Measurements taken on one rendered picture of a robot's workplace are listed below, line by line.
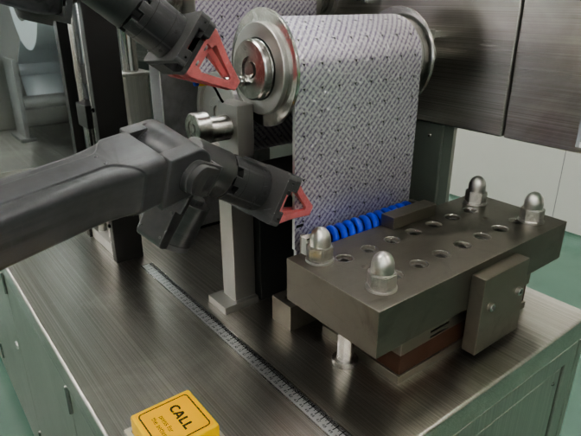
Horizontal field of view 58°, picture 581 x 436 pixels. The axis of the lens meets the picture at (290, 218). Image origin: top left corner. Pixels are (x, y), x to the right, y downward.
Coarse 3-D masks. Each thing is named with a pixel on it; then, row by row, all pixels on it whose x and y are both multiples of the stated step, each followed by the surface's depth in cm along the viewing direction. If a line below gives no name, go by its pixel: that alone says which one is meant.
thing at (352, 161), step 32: (320, 128) 69; (352, 128) 72; (384, 128) 76; (320, 160) 70; (352, 160) 74; (384, 160) 78; (320, 192) 72; (352, 192) 76; (384, 192) 81; (320, 224) 74
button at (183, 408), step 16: (176, 400) 58; (192, 400) 58; (144, 416) 56; (160, 416) 56; (176, 416) 56; (192, 416) 56; (208, 416) 56; (144, 432) 54; (160, 432) 54; (176, 432) 54; (192, 432) 54; (208, 432) 54
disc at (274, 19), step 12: (252, 12) 66; (264, 12) 65; (276, 12) 63; (240, 24) 69; (276, 24) 63; (288, 36) 62; (288, 48) 63; (288, 60) 63; (288, 84) 64; (240, 96) 73; (288, 96) 65; (288, 108) 65; (264, 120) 70; (276, 120) 68
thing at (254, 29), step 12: (252, 24) 66; (264, 24) 64; (240, 36) 69; (252, 36) 66; (264, 36) 65; (276, 36) 63; (276, 48) 63; (276, 60) 64; (276, 72) 64; (288, 72) 64; (420, 72) 79; (276, 84) 65; (276, 96) 66; (264, 108) 68; (276, 108) 67
